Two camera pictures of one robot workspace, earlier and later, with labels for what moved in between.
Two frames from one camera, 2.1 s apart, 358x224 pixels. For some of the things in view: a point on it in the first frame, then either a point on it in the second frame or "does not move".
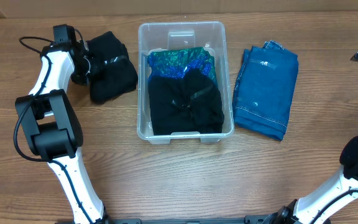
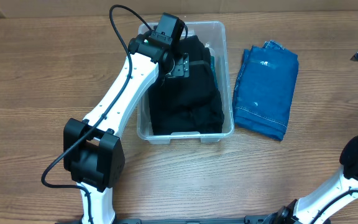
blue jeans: [265, 89] does not move
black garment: [170, 106] does not move
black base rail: [250, 219] does not move
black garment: [192, 104] does not move
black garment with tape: [114, 73] to [193, 101]
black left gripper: [82, 79] to [182, 65]
